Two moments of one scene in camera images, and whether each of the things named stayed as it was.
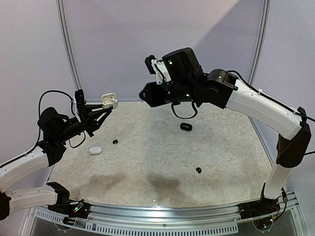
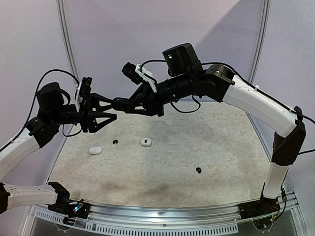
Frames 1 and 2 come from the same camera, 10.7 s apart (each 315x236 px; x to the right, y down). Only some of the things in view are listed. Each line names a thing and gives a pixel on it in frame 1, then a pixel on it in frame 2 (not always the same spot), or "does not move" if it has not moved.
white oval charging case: (95, 150) does not move
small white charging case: (109, 99) → (145, 141)
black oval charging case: (186, 126) → (122, 103)
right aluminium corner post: (259, 41) does not move
